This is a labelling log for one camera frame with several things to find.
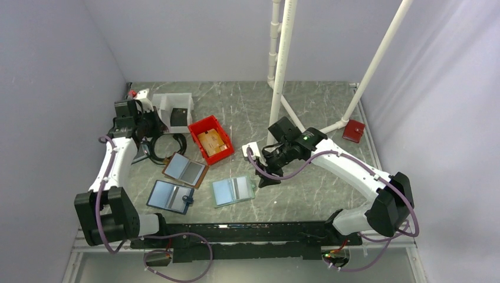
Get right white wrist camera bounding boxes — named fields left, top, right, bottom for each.
left=241, top=141, right=267, bottom=166

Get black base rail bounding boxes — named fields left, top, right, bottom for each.
left=130, top=221, right=362, bottom=263

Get red leather wallet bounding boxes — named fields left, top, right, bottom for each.
left=342, top=120, right=366, bottom=143

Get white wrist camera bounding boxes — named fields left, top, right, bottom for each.
left=128, top=88, right=154, bottom=113
left=241, top=141, right=267, bottom=166

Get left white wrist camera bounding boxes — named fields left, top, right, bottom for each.
left=128, top=88, right=154, bottom=113

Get white two-compartment bin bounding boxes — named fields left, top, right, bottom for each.
left=152, top=93, right=194, bottom=134

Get navy blue card holder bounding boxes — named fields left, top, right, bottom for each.
left=146, top=180, right=195, bottom=215

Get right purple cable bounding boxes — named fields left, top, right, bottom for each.
left=246, top=146, right=420, bottom=274

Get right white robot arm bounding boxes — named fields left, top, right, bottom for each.
left=243, top=117, right=416, bottom=245

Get black wallet in bin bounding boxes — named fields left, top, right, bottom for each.
left=170, top=108, right=188, bottom=127

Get red plastic bin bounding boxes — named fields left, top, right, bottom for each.
left=188, top=116, right=235, bottom=166

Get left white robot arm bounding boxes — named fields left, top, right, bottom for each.
left=74, top=98, right=170, bottom=254

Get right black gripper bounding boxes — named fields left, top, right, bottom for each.
left=255, top=142, right=294, bottom=189

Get white PVC pipe frame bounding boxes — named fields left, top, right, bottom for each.
left=267, top=1, right=412, bottom=133

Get brown boxes in red bin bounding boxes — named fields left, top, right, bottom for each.
left=197, top=129, right=228, bottom=156

